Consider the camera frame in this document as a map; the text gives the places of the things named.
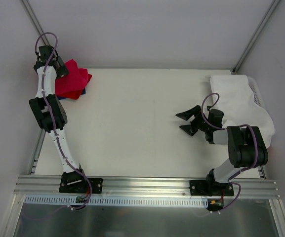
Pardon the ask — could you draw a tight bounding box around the crimson pink t shirt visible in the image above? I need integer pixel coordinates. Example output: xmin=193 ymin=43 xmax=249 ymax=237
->
xmin=55 ymin=59 xmax=92 ymax=100

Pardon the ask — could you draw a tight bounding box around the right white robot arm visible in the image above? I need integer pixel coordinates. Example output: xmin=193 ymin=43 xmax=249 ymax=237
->
xmin=176 ymin=105 xmax=268 ymax=197

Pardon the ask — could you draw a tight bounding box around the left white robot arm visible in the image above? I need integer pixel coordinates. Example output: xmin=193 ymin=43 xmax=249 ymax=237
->
xmin=29 ymin=46 xmax=87 ymax=194

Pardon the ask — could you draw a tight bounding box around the folded blue t shirt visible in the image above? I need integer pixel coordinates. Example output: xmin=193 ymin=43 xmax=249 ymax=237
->
xmin=57 ymin=89 xmax=86 ymax=100

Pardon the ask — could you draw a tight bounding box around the folded red t shirt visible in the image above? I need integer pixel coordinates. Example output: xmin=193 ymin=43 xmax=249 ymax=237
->
xmin=55 ymin=73 xmax=92 ymax=96

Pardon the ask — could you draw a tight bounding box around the white t shirt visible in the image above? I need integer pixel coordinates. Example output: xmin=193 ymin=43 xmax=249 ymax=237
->
xmin=208 ymin=75 xmax=275 ymax=148

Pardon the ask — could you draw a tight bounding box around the white perforated plastic basket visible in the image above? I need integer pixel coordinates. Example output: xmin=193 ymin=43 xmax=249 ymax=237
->
xmin=247 ymin=77 xmax=266 ymax=109

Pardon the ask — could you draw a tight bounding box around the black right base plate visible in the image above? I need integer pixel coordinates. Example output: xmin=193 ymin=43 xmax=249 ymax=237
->
xmin=189 ymin=180 xmax=234 ymax=197

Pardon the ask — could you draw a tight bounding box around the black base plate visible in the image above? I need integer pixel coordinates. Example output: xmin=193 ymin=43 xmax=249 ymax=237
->
xmin=59 ymin=173 xmax=103 ymax=194
xmin=189 ymin=180 xmax=234 ymax=197

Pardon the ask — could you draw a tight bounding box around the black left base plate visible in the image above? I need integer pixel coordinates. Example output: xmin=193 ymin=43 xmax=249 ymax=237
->
xmin=59 ymin=173 xmax=103 ymax=194

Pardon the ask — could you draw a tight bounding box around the aluminium mounting rail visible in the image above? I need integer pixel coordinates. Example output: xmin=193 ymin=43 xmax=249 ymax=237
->
xmin=13 ymin=175 xmax=282 ymax=199

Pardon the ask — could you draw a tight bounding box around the white slotted cable duct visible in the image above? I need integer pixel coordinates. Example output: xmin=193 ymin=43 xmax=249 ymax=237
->
xmin=24 ymin=195 xmax=208 ymax=208

